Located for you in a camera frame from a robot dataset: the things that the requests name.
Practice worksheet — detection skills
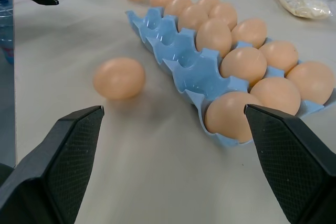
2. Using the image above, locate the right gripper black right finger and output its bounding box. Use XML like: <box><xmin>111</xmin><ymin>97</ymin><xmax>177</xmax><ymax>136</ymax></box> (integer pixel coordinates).
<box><xmin>244</xmin><ymin>104</ymin><xmax>336</xmax><ymax>224</ymax></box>

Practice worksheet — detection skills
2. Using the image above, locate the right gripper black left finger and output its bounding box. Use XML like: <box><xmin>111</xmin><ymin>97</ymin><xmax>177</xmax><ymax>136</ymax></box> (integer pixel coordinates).
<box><xmin>0</xmin><ymin>105</ymin><xmax>104</xmax><ymax>224</ymax></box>

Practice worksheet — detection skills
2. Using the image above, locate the light blue plastic egg tray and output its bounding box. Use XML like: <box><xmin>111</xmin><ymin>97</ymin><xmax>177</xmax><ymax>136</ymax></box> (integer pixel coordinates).
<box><xmin>124</xmin><ymin>7</ymin><xmax>326</xmax><ymax>148</ymax></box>

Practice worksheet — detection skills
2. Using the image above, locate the blue clear water bottle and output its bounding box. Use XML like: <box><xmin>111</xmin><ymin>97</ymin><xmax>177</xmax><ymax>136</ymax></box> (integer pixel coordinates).
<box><xmin>0</xmin><ymin>0</ymin><xmax>14</xmax><ymax>65</ymax></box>

